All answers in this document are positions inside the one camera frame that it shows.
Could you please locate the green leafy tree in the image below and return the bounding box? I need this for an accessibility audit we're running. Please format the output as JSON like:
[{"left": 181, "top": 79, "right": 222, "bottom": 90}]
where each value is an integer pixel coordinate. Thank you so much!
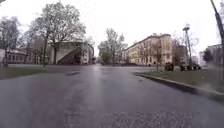
[{"left": 97, "top": 27, "right": 128, "bottom": 66}]

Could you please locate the grey wet asphalt road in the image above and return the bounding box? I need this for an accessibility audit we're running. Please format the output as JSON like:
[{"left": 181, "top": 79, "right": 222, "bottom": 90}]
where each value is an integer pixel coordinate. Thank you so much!
[{"left": 0, "top": 64, "right": 224, "bottom": 128}]

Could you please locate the yellow multi-storey building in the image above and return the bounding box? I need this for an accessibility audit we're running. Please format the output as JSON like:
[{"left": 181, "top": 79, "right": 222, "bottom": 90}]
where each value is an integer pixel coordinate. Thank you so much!
[{"left": 122, "top": 33, "right": 174, "bottom": 67}]

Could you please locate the small thin tree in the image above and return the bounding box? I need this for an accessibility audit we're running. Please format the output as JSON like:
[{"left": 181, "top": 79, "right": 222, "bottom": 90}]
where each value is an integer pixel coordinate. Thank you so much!
[{"left": 150, "top": 38, "right": 165, "bottom": 73}]

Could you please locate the stone kerb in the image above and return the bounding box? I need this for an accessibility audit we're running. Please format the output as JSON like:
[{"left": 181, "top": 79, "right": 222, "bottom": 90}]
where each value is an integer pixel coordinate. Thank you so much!
[{"left": 133, "top": 72, "right": 224, "bottom": 101}]

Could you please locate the large bare tree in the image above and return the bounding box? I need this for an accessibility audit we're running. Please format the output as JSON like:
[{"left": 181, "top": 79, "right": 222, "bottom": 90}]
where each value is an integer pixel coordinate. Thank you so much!
[{"left": 29, "top": 1, "right": 87, "bottom": 67}]

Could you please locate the tall mast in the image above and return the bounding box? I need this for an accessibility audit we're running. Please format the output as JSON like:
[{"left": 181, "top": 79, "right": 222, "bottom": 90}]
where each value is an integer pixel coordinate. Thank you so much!
[{"left": 181, "top": 23, "right": 194, "bottom": 70}]

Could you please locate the grass strip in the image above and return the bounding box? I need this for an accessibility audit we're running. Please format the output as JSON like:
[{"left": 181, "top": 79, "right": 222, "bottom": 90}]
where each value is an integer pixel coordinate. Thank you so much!
[
  {"left": 0, "top": 66, "right": 48, "bottom": 81},
  {"left": 146, "top": 68, "right": 224, "bottom": 94}
]

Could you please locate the low red brick building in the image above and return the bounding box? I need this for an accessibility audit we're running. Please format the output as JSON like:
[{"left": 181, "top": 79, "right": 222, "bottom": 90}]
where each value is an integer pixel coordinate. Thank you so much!
[{"left": 0, "top": 48, "right": 43, "bottom": 65}]

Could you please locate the grey building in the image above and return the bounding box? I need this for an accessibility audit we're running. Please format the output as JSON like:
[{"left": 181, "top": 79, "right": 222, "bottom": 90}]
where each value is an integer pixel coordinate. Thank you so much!
[{"left": 199, "top": 43, "right": 224, "bottom": 68}]

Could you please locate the leaning dark pole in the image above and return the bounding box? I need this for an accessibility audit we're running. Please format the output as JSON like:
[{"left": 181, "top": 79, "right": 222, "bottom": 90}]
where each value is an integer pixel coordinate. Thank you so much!
[{"left": 209, "top": 0, "right": 224, "bottom": 48}]

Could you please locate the pale building with sloped wall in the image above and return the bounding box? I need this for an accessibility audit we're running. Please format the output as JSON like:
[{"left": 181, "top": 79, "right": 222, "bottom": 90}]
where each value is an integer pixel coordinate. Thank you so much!
[{"left": 49, "top": 40, "right": 96, "bottom": 66}]

